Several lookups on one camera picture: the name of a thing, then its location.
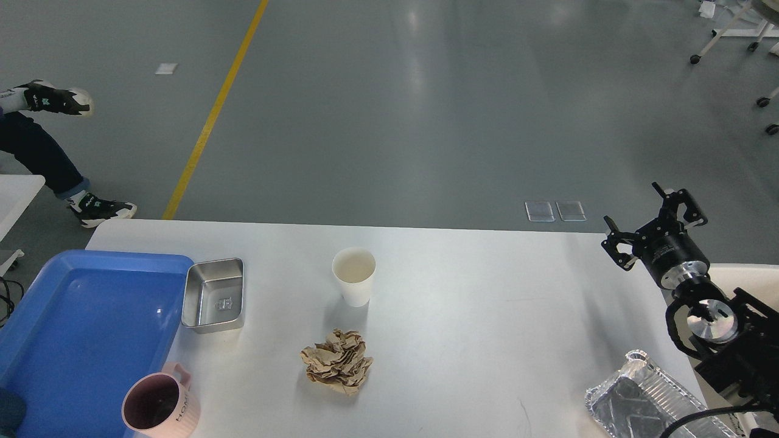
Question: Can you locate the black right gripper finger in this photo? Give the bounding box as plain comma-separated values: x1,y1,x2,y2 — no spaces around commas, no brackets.
601,215,640,271
651,182,708,228

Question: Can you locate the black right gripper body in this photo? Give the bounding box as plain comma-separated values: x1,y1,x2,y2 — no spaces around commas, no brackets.
632,219,710,290

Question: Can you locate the stainless steel rectangular tray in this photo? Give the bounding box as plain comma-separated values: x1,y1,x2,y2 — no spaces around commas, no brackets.
181,258,245,335

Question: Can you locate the pink ribbed mug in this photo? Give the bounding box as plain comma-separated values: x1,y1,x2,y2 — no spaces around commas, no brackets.
121,361,201,437

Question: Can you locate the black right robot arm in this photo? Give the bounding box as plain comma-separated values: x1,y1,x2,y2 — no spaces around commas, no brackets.
601,182,778,437

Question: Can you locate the right floor socket cover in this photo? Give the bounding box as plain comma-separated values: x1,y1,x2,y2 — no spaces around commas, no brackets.
556,201,587,222

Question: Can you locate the floor socket cover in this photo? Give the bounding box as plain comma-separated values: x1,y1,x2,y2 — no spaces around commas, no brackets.
524,201,556,223
556,201,587,222

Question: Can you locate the white plastic bin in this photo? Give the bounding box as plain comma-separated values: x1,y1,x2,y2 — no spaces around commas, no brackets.
709,263,778,311

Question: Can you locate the left floor socket cover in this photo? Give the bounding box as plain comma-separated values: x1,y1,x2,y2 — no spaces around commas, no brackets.
524,201,556,223

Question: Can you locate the aluminium foil tray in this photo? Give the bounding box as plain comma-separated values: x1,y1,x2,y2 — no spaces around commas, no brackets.
585,350,707,437

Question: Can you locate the white paper cup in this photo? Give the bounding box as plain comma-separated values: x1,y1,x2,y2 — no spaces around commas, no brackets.
332,247,377,308

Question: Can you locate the crumpled brown paper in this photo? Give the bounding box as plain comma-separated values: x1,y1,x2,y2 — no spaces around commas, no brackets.
300,329,374,397

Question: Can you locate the blue plastic tray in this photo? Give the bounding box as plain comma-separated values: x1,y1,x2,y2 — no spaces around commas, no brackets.
1,250,192,437

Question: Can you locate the person in black sweater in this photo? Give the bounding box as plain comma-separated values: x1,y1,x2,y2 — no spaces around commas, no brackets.
1,78,137,228

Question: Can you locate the white side table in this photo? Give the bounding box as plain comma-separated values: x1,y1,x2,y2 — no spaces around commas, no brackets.
1,174,45,276

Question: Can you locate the white wheeled cart frame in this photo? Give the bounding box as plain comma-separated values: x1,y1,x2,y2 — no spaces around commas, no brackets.
690,0,779,136

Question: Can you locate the black cable at left edge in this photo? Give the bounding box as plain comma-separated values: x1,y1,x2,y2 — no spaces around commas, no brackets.
0,275,26,323

